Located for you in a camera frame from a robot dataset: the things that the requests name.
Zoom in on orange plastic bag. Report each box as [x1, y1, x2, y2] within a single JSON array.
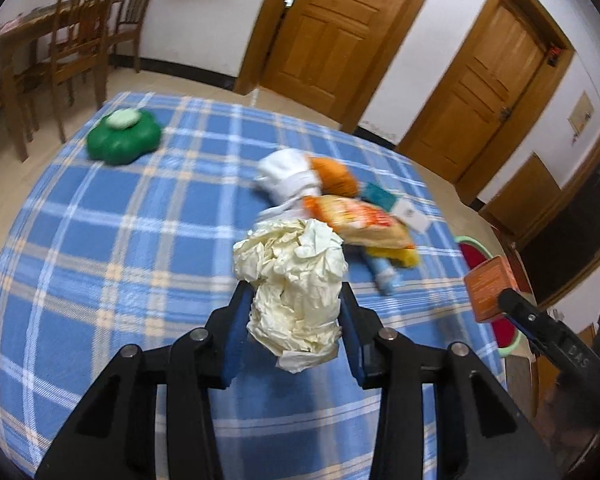
[[310, 156, 361, 198]]

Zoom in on black door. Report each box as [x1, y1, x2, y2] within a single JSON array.
[[517, 119, 600, 308]]

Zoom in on blue plaid tablecloth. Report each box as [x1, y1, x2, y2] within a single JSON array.
[[0, 91, 506, 480]]

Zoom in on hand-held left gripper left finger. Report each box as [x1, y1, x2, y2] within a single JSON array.
[[35, 280, 253, 480]]

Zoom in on teal card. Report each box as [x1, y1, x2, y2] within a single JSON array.
[[360, 181, 403, 211]]

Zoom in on orange cardboard box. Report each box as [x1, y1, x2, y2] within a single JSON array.
[[463, 256, 521, 323]]

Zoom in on white crumpled cloth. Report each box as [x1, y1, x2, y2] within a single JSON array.
[[255, 149, 323, 218]]

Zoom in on grey floor mat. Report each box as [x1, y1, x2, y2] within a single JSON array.
[[505, 355, 533, 411]]

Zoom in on orange snack packet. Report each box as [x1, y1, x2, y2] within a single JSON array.
[[302, 195, 416, 251]]

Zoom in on green flower-shaped container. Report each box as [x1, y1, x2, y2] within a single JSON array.
[[86, 107, 163, 165]]

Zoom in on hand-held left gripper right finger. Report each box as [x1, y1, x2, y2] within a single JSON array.
[[339, 282, 563, 480]]

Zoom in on white card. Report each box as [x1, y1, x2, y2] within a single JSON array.
[[392, 197, 429, 234]]

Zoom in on red bin with green rim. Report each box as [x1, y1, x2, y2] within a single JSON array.
[[452, 235, 523, 358]]

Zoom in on beige wall electrical box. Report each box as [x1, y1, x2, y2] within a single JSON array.
[[567, 91, 595, 133]]

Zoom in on white soap bar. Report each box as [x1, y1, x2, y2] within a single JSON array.
[[104, 108, 141, 130]]

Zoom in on cream paper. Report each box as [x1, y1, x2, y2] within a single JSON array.
[[232, 217, 349, 373]]

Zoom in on yellow wrapper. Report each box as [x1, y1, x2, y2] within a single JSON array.
[[365, 245, 421, 268]]

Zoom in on light blue tube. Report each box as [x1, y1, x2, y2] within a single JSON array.
[[362, 255, 405, 296]]

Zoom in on wooden chairs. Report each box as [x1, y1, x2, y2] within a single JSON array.
[[0, 2, 81, 183]]

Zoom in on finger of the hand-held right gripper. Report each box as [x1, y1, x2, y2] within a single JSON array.
[[497, 287, 573, 356]]

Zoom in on wooden panel door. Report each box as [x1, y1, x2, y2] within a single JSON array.
[[397, 0, 576, 201], [235, 0, 448, 133]]

